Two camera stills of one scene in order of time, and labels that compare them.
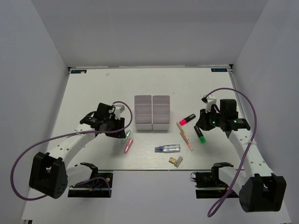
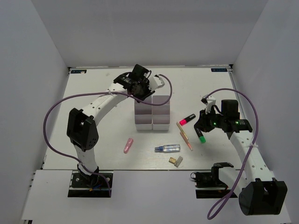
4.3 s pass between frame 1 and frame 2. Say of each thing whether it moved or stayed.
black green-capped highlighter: stayed
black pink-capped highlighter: stayed
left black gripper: moved
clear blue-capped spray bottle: stayed
